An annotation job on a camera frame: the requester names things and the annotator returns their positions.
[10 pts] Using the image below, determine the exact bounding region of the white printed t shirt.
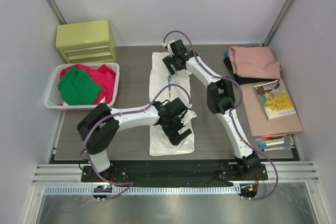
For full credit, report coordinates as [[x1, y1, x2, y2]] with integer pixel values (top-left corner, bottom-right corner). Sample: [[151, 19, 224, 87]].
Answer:
[[149, 52, 195, 156]]

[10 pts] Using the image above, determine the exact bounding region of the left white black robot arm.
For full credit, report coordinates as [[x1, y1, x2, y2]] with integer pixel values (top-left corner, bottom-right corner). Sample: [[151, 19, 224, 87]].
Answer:
[[77, 98, 196, 182]]

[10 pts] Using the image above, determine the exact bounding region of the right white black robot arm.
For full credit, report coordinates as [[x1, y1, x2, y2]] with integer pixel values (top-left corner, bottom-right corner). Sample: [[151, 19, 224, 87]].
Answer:
[[163, 40, 261, 178]]

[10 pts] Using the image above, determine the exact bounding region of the black folded t shirt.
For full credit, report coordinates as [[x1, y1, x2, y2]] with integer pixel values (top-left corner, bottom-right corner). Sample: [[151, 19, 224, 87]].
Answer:
[[223, 52, 279, 86]]

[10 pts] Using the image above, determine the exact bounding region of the red t shirt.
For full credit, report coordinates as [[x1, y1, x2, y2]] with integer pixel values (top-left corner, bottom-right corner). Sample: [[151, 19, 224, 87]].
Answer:
[[60, 64, 116, 105]]

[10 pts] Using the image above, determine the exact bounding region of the pink folded t shirt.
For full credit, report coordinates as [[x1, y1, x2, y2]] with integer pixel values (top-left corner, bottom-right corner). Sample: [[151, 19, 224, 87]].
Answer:
[[228, 47, 281, 79]]

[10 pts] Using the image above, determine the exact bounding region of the yellow-green drawer box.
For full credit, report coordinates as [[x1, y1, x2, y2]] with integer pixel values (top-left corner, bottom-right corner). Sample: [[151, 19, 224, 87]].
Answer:
[[56, 19, 117, 63]]

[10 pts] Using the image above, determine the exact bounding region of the brown cardboard sheet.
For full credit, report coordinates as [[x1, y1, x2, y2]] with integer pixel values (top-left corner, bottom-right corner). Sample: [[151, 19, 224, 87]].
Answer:
[[240, 82, 304, 136]]

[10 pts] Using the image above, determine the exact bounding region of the green t shirt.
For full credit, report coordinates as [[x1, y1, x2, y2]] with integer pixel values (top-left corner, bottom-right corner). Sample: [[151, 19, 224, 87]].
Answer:
[[58, 67, 102, 105]]

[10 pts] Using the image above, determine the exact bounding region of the yellow marker pen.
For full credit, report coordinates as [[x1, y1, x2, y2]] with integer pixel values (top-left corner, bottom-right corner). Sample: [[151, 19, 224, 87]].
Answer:
[[260, 139, 285, 145]]

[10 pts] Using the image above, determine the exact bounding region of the yellow picture book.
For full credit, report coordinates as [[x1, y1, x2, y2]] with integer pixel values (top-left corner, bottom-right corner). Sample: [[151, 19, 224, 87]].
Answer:
[[253, 80, 296, 120]]

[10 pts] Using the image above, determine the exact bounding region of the red marker pen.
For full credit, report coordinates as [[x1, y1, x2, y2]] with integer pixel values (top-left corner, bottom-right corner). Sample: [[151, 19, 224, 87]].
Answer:
[[255, 135, 286, 142]]

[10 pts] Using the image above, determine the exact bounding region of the white plastic basket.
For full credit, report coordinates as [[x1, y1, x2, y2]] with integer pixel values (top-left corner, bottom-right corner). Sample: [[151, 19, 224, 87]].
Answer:
[[44, 62, 120, 110]]

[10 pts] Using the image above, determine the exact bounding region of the dark blue marker pen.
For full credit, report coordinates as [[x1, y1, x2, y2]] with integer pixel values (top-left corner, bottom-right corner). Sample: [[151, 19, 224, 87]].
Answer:
[[262, 146, 294, 152]]

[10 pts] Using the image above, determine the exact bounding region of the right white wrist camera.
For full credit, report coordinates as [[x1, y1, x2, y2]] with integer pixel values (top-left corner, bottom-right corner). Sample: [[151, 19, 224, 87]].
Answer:
[[162, 40, 175, 55]]

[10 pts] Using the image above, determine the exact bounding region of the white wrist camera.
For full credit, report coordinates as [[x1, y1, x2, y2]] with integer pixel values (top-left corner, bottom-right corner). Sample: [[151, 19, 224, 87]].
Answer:
[[181, 109, 197, 125], [162, 40, 175, 55]]

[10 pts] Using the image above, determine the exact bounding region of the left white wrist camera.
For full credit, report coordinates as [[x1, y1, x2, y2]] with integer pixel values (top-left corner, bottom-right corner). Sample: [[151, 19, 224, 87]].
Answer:
[[181, 109, 197, 125]]

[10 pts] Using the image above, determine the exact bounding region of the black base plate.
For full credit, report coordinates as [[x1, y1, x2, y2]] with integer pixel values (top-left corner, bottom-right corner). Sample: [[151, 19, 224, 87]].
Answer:
[[80, 158, 271, 186]]

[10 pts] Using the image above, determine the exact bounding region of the white slotted cable duct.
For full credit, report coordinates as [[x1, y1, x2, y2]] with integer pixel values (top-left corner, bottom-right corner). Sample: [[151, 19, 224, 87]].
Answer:
[[44, 184, 241, 196]]

